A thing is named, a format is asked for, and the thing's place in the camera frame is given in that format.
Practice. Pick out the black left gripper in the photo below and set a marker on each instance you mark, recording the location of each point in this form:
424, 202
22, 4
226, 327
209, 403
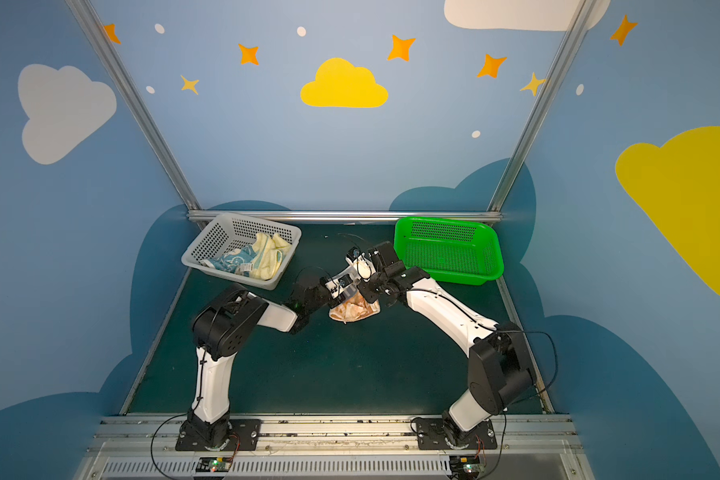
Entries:
327, 287

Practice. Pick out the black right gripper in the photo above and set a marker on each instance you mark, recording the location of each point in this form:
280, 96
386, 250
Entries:
366, 285

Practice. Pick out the colourful printed rabbit towel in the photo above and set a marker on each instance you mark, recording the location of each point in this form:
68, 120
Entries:
354, 309

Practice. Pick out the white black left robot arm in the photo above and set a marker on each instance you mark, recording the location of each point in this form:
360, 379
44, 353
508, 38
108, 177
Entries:
220, 331

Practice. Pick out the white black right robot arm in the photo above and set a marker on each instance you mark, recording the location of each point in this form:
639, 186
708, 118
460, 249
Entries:
500, 367

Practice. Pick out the pale yellow towel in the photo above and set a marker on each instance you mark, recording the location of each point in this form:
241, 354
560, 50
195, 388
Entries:
269, 254

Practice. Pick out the teal patterned towel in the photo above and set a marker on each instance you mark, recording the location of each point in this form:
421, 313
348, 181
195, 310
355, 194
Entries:
238, 261

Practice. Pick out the green perforated plastic basket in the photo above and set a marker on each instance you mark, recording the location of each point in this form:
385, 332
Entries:
452, 251

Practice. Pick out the white perforated plastic basket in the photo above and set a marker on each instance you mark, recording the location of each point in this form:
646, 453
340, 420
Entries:
229, 231

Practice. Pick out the left green circuit board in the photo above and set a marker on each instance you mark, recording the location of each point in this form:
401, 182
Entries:
214, 464

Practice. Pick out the green circuit board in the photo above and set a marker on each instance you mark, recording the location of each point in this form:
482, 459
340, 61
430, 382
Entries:
465, 468
214, 464

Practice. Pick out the right green circuit board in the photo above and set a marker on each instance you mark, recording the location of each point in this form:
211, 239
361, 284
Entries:
465, 468

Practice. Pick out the aluminium back frame rail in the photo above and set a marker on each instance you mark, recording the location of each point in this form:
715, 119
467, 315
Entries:
345, 217

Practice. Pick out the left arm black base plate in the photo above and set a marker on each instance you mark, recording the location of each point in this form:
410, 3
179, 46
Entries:
224, 435

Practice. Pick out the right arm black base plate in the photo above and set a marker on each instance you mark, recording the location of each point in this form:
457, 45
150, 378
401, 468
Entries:
443, 434

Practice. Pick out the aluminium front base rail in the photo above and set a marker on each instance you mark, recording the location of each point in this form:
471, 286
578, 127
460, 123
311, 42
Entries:
335, 447

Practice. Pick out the right aluminium frame post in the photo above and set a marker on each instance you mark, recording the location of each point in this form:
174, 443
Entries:
586, 15

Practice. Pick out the aluminium frame post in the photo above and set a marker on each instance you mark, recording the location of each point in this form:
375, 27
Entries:
586, 15
90, 23

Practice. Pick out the left aluminium frame post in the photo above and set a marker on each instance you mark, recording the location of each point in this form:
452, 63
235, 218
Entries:
90, 23

